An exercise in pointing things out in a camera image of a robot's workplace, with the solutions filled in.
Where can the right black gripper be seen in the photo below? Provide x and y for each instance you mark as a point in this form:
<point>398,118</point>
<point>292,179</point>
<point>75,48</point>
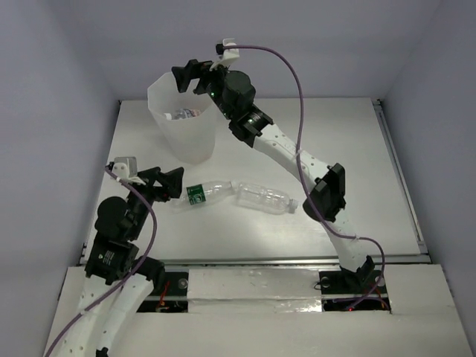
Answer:
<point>183,75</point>

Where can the clear bottle orange blue label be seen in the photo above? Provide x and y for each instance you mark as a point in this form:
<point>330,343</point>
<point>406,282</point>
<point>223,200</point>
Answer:
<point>181,114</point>

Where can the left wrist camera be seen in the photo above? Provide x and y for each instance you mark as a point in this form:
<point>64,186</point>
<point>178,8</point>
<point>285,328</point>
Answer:
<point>124,168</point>

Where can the clear bottle green label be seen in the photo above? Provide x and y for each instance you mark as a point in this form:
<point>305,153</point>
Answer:
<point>202,195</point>

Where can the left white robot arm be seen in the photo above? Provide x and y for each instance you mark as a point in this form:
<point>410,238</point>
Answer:
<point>117,278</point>

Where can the translucent white plastic bin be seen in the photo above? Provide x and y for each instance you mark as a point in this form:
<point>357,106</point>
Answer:
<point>191,140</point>

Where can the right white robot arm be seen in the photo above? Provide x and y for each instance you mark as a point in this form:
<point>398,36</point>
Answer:
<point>233,95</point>

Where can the aluminium side rail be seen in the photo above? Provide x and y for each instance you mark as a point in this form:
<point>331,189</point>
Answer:
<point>378,109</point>

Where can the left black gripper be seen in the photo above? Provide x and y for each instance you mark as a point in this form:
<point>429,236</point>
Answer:
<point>151,184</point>

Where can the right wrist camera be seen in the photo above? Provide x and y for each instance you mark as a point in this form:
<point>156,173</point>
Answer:
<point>226,53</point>

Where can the clear crushed unlabelled bottle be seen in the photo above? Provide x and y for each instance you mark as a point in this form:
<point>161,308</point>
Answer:
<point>257,197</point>

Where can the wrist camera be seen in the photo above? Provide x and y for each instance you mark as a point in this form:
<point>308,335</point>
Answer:
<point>226,53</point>
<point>124,168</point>

